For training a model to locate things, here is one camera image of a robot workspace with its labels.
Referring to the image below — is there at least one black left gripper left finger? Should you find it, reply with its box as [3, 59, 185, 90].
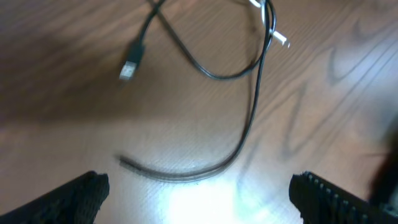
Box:
[1, 171, 109, 224]

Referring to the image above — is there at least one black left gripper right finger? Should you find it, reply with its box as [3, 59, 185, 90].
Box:
[289, 171, 397, 224]

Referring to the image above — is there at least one black USB cable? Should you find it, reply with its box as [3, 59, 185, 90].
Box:
[116, 0, 277, 184]

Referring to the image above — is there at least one white USB cable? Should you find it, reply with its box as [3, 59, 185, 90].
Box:
[248, 0, 292, 49]

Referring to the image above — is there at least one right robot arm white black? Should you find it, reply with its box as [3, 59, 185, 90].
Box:
[369, 117, 397, 206]

